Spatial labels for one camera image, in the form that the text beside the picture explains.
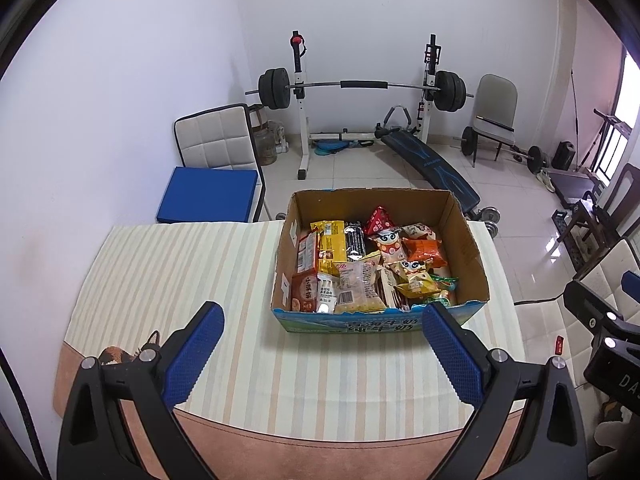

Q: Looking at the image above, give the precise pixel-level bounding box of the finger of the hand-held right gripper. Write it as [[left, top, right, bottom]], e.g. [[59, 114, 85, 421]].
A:
[[564, 280, 640, 352], [622, 270, 640, 306]]

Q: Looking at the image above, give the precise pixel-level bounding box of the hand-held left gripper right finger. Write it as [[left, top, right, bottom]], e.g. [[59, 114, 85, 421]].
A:
[[421, 302, 590, 480]]

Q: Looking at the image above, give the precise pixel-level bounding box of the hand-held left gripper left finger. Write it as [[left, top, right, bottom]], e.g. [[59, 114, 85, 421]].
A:
[[56, 301, 226, 480]]

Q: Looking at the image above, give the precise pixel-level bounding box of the green candy packet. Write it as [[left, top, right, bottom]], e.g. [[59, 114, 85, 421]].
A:
[[422, 272, 458, 308]]

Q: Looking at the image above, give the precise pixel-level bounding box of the yellow owl snack packet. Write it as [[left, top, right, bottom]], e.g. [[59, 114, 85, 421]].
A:
[[392, 259, 441, 297]]

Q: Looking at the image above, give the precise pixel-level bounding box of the white chocolate stick packet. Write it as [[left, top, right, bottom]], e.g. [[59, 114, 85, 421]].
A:
[[377, 265, 411, 311]]

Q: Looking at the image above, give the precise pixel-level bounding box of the cardboard box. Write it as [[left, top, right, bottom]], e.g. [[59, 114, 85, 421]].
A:
[[271, 187, 491, 335]]

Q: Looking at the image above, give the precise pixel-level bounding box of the clear bread packet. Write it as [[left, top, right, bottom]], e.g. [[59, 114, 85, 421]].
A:
[[332, 252, 388, 315]]

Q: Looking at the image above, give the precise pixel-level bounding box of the orange owl snack packet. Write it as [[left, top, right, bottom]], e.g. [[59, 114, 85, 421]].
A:
[[372, 227, 407, 266]]

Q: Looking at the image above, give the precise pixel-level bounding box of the brown snack packet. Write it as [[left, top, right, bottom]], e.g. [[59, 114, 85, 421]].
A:
[[291, 270, 319, 313]]

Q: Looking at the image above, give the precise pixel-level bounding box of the small grey snack packet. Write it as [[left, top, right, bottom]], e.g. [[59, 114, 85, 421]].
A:
[[400, 223, 437, 242]]

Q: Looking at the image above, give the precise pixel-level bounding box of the white cookie packet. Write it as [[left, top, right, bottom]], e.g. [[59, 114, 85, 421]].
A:
[[315, 274, 341, 315]]

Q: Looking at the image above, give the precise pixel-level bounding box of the black snack packet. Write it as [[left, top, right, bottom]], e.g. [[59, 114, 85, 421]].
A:
[[344, 220, 368, 261]]

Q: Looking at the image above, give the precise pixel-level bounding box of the red triangular snack packet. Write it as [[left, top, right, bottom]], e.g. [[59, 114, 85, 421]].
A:
[[363, 206, 398, 237]]

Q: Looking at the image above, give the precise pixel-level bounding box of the red striped snack packet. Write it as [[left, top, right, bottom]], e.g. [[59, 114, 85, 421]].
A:
[[296, 230, 321, 273]]

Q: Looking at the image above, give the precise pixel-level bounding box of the white quilted swivel chair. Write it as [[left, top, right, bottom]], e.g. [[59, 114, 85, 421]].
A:
[[515, 237, 640, 391]]

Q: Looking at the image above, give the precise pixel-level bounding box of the white goose plush toy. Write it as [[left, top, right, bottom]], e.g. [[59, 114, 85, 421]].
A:
[[592, 420, 623, 461]]

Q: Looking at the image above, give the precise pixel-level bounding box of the striped pink cat tablecloth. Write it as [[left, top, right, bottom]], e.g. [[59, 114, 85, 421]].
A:
[[52, 220, 531, 480]]

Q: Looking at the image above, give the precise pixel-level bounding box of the brown wooden chair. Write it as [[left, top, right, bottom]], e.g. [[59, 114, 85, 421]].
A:
[[552, 162, 640, 261]]

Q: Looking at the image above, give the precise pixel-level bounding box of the dark step platform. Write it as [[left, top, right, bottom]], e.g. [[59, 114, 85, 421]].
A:
[[547, 169, 608, 208]]

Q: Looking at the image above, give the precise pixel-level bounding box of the chrome dumbbell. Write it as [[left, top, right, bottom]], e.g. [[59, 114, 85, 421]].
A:
[[465, 204, 502, 236]]

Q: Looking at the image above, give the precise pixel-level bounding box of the black speaker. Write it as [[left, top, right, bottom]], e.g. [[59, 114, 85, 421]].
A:
[[552, 141, 577, 171]]

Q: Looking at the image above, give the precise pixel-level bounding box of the blue seat cushion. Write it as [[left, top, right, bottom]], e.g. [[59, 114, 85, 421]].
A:
[[156, 166, 260, 224]]

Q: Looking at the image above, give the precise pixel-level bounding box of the short barbell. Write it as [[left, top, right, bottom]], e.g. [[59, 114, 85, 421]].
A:
[[460, 115, 551, 173]]

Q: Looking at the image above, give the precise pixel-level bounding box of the black metal stand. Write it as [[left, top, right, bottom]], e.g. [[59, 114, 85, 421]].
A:
[[585, 109, 633, 176]]

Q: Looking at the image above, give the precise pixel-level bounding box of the thin black pole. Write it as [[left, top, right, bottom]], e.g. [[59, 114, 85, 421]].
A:
[[570, 69, 582, 171]]

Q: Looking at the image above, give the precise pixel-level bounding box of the black sit-up bench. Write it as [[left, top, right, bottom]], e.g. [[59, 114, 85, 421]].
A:
[[375, 105, 482, 210]]

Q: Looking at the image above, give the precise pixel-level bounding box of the clear water jug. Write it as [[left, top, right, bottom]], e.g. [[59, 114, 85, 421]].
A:
[[252, 120, 278, 166]]

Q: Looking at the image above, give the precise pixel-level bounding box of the grey chair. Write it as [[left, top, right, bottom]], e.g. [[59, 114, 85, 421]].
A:
[[470, 74, 519, 168]]

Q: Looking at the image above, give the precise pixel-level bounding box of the white squat rack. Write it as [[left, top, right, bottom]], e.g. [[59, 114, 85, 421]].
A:
[[291, 31, 443, 181]]

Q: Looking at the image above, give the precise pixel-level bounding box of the long barbell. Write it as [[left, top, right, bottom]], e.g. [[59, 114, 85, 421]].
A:
[[245, 67, 475, 112]]

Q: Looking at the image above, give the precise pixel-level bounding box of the black cable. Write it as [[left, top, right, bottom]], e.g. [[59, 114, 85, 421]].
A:
[[0, 350, 51, 480]]

